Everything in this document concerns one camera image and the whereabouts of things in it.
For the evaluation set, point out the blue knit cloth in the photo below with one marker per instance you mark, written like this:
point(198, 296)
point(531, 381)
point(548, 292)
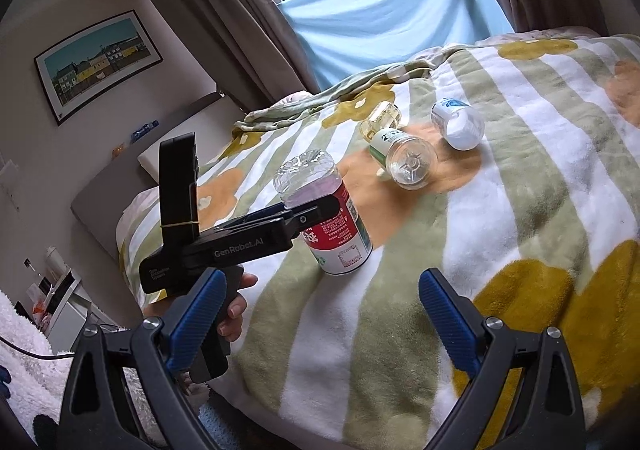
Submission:
point(220, 425)

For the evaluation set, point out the white side desk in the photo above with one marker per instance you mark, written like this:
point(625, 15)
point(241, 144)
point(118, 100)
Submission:
point(67, 302)

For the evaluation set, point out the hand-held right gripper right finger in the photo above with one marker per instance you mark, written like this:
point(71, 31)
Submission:
point(447, 322)

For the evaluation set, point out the white bottle blue cap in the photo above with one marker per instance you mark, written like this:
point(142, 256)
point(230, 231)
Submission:
point(460, 127)

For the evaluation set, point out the white fluffy spotted cloth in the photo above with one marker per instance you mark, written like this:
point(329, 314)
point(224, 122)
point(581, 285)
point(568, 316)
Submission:
point(25, 355)

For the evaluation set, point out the floral striped blanket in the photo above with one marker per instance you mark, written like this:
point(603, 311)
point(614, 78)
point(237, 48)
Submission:
point(500, 215)

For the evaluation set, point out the white pillow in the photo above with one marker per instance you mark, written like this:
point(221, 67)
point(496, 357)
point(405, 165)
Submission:
point(210, 129)

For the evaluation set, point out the clear bottle red label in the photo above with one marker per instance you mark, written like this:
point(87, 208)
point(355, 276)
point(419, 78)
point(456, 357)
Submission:
point(345, 235)

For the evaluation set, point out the person's left hand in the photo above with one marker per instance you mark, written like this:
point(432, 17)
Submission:
point(240, 315)

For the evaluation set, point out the clear bottle green label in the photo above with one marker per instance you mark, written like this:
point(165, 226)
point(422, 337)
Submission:
point(407, 159)

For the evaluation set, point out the grey padded headboard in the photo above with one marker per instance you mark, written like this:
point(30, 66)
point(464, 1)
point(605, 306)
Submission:
point(107, 195)

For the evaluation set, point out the framed wall picture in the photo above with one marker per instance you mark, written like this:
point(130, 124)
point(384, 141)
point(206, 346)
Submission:
point(95, 62)

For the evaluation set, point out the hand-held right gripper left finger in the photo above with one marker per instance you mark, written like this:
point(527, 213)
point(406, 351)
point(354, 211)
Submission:
point(197, 317)

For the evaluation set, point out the small blue bottle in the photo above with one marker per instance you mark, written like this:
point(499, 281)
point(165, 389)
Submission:
point(144, 127)

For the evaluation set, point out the light blue sheet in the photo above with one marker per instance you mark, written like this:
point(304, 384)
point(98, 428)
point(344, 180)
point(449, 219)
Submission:
point(390, 19)

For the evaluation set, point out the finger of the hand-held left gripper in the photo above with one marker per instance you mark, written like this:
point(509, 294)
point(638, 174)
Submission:
point(312, 215)
point(260, 217)

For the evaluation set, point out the yellow liquid bottle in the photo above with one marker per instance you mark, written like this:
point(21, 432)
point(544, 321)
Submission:
point(382, 122)

